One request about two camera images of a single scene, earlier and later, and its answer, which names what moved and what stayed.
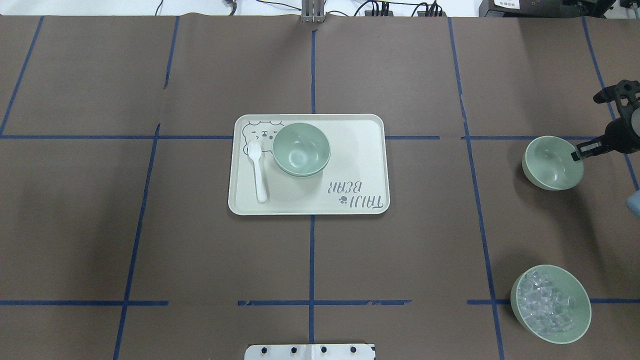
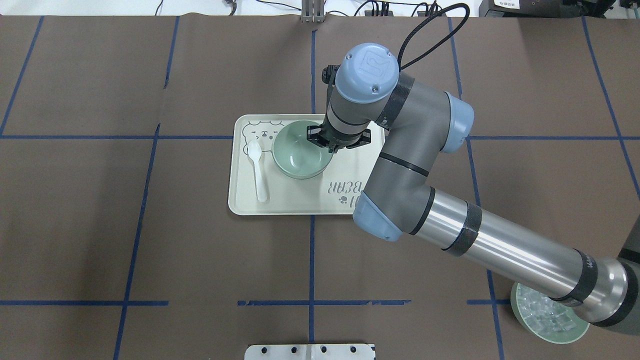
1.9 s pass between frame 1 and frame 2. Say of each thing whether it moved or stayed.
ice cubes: stayed
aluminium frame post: stayed
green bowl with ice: stayed
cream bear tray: stayed
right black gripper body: moved
